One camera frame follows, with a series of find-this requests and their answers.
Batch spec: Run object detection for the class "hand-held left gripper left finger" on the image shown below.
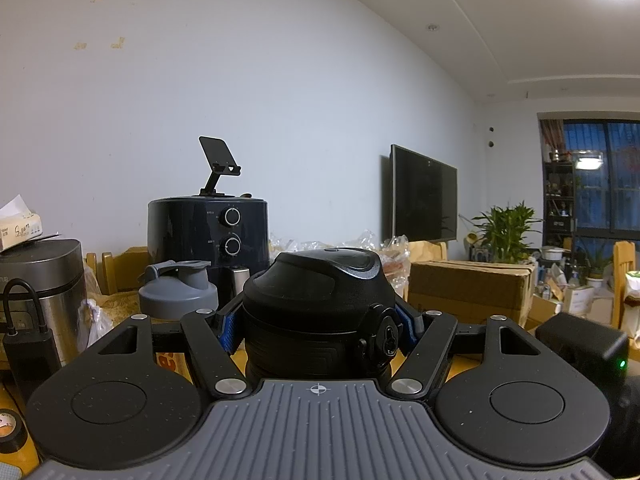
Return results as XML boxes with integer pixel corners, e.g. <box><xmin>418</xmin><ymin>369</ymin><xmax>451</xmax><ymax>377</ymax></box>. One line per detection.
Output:
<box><xmin>97</xmin><ymin>294</ymin><xmax>253</xmax><ymax>402</ymax></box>

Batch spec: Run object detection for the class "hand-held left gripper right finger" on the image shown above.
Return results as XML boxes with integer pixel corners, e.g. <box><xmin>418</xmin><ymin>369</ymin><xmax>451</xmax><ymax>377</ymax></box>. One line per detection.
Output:
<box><xmin>385</xmin><ymin>300</ymin><xmax>544</xmax><ymax>402</ymax></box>

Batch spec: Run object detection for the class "black water bottle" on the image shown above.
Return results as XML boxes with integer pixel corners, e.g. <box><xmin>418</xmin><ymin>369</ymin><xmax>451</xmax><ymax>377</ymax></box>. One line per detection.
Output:
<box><xmin>241</xmin><ymin>248</ymin><xmax>408</xmax><ymax>387</ymax></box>

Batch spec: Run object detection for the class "person's right forearm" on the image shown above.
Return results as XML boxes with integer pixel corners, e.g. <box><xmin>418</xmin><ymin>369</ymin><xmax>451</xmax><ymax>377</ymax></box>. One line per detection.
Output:
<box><xmin>600</xmin><ymin>385</ymin><xmax>640</xmax><ymax>480</ymax></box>

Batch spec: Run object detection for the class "grey-lidded shaker bottle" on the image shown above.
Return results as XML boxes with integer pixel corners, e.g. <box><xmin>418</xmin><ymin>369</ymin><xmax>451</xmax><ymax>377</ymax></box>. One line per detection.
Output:
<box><xmin>138</xmin><ymin>260</ymin><xmax>219</xmax><ymax>321</ymax></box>

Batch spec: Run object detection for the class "cardboard box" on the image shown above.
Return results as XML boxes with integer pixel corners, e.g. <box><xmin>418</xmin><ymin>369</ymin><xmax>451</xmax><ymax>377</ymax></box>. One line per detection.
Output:
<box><xmin>407</xmin><ymin>260</ymin><xmax>537</xmax><ymax>329</ymax></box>

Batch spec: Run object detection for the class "clear plastic bag of food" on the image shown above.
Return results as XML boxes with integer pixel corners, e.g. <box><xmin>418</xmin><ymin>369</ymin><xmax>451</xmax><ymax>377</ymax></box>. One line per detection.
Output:
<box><xmin>270</xmin><ymin>230</ymin><xmax>412</xmax><ymax>287</ymax></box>

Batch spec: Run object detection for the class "dark blue air fryer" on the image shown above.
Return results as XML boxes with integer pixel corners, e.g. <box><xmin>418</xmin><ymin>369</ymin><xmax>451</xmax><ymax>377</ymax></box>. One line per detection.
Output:
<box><xmin>147</xmin><ymin>195</ymin><xmax>271</xmax><ymax>292</ymax></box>

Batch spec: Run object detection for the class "green potted plant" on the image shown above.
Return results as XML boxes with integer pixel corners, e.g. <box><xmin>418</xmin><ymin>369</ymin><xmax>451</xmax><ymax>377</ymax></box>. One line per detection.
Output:
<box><xmin>460</xmin><ymin>201</ymin><xmax>544</xmax><ymax>265</ymax></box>

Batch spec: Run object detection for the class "small knotted plastic bag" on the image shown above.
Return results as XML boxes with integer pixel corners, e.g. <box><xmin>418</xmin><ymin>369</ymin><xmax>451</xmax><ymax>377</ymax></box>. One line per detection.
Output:
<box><xmin>77</xmin><ymin>299</ymin><xmax>114</xmax><ymax>352</ymax></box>

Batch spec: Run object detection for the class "window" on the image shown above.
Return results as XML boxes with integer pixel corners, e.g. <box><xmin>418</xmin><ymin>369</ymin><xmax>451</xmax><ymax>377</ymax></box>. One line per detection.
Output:
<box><xmin>538</xmin><ymin>118</ymin><xmax>640</xmax><ymax>257</ymax></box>

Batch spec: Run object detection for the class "black phone stand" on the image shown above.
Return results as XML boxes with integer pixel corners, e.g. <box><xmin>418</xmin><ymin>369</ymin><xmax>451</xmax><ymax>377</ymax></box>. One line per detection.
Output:
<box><xmin>198</xmin><ymin>136</ymin><xmax>242</xmax><ymax>197</ymax></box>

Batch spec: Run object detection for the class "silver rice cooker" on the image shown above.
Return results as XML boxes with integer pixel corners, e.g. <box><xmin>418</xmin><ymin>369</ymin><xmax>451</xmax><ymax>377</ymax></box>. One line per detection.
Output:
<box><xmin>0</xmin><ymin>238</ymin><xmax>86</xmax><ymax>367</ymax></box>

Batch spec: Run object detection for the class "white tissue pack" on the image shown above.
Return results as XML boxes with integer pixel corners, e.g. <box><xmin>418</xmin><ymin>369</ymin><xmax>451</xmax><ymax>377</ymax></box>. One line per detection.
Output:
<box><xmin>0</xmin><ymin>194</ymin><xmax>45</xmax><ymax>253</ymax></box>

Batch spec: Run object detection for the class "black tape roll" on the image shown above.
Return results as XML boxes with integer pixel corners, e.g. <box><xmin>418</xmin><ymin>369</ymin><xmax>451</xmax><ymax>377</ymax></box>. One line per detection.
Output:
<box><xmin>0</xmin><ymin>408</ymin><xmax>30</xmax><ymax>456</ymax></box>

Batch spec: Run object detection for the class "wall-mounted television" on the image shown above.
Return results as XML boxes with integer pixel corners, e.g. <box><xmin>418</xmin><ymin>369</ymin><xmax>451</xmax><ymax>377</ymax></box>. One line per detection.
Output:
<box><xmin>382</xmin><ymin>144</ymin><xmax>459</xmax><ymax>245</ymax></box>

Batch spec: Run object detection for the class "black power bank with cable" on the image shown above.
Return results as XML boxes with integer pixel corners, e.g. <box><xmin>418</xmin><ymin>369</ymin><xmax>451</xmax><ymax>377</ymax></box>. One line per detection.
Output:
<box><xmin>2</xmin><ymin>278</ymin><xmax>62</xmax><ymax>404</ymax></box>

